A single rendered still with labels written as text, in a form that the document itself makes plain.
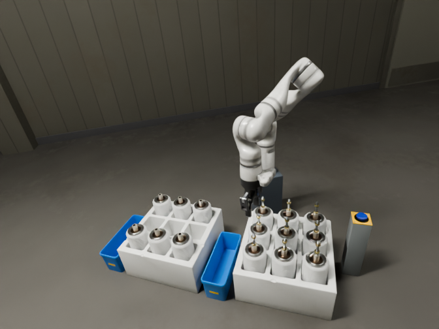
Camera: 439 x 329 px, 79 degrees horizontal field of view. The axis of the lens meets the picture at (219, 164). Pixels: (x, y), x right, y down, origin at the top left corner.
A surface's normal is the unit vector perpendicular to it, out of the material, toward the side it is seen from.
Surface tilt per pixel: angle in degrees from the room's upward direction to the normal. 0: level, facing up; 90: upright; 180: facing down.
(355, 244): 90
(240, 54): 90
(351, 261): 90
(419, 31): 90
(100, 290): 0
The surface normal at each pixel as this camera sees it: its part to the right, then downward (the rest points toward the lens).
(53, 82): 0.21, 0.48
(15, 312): -0.10, -0.86
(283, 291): -0.28, 0.51
